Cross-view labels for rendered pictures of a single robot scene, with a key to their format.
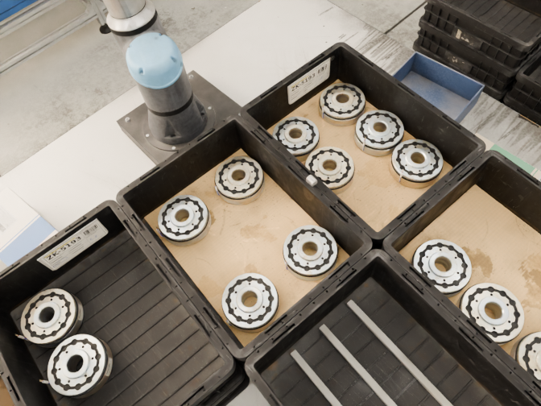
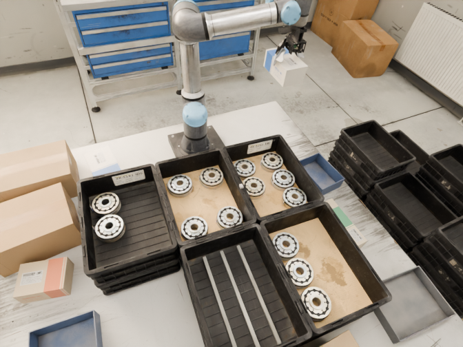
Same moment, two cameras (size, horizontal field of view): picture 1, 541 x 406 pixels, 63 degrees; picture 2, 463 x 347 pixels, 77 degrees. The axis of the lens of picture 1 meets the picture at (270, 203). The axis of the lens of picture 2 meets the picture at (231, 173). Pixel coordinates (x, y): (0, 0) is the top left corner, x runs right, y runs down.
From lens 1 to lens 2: 39 cm
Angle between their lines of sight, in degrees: 11
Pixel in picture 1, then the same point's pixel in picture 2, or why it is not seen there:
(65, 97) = (145, 118)
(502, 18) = (377, 155)
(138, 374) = (133, 242)
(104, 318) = (127, 213)
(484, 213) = (316, 231)
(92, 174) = (147, 155)
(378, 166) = (277, 194)
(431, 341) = (267, 276)
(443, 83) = (327, 171)
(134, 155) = (169, 153)
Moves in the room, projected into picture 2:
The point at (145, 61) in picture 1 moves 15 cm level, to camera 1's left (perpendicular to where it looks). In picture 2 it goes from (190, 113) to (159, 107)
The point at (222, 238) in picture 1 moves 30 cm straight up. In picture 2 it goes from (193, 199) to (191, 151)
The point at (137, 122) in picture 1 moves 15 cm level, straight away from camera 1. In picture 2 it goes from (176, 138) to (174, 120)
